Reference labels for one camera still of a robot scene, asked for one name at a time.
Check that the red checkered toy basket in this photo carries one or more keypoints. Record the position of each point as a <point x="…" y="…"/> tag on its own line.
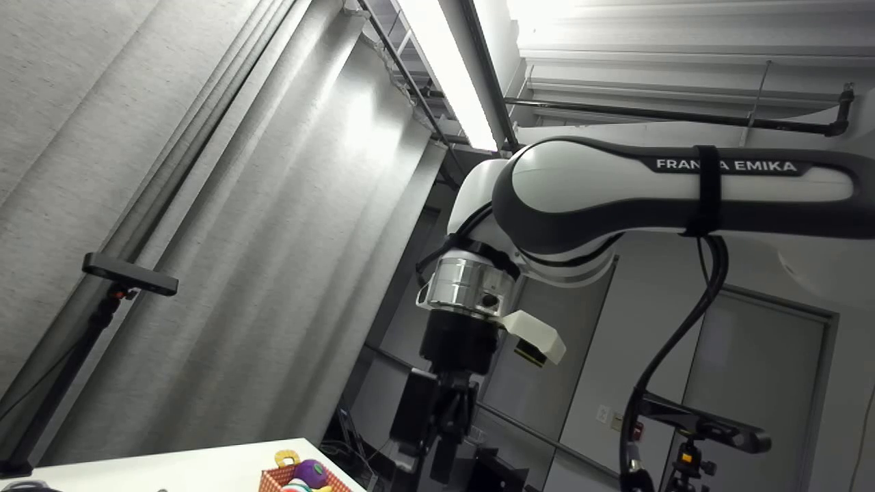
<point x="299" y="478"/>

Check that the purple plush eggplant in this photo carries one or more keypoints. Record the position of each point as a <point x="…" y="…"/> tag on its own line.
<point x="314" y="472"/>

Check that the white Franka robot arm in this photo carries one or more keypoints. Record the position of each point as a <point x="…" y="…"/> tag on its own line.
<point x="562" y="202"/>

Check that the black ceiling pipe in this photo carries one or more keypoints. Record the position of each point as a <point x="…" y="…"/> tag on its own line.
<point x="836" y="127"/>

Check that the black camera stand left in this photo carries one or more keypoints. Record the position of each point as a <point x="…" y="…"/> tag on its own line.
<point x="125" y="281"/>

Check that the black tripod right background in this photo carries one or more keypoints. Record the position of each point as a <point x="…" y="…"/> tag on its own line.
<point x="688" y="463"/>

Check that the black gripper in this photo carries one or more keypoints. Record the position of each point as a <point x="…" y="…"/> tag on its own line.
<point x="439" y="399"/>

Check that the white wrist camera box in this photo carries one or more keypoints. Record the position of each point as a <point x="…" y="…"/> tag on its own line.
<point x="538" y="340"/>

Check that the ceiling light fixture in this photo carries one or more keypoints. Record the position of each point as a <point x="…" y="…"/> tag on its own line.
<point x="452" y="45"/>

